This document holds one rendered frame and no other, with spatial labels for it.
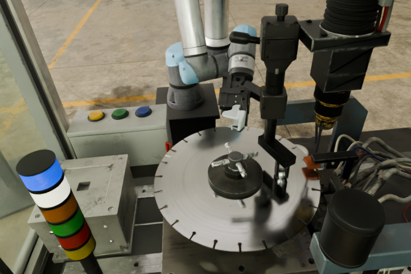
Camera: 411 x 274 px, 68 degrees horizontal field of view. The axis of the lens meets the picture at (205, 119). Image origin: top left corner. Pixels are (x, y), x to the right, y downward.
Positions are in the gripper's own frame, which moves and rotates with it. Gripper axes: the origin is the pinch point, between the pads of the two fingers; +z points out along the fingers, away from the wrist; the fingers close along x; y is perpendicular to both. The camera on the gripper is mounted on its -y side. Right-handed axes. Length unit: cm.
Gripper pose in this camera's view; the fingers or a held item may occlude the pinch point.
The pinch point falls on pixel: (243, 141)
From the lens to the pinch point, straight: 80.4
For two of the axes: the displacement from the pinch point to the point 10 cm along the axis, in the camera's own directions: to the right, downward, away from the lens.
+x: -1.5, -3.6, -9.2
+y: -9.8, -0.6, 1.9
